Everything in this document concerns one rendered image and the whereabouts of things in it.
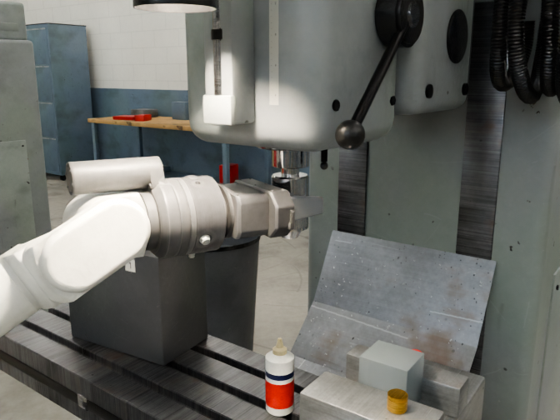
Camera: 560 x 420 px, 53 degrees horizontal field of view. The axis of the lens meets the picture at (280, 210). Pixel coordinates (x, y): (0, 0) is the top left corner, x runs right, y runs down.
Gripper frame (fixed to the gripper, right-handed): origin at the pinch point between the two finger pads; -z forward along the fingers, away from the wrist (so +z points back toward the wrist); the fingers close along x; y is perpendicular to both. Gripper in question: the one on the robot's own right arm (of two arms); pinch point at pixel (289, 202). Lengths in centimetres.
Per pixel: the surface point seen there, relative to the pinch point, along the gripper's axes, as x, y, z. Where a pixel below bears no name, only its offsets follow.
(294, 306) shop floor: 211, 122, -139
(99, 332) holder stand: 34.5, 28.0, 16.8
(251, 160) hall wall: 487, 75, -258
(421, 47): -6.8, -19.3, -14.2
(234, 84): -6.4, -14.7, 10.9
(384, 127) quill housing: -7.0, -9.7, -8.9
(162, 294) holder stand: 22.1, 18.2, 9.4
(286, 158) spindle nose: -1.7, -6.0, 1.7
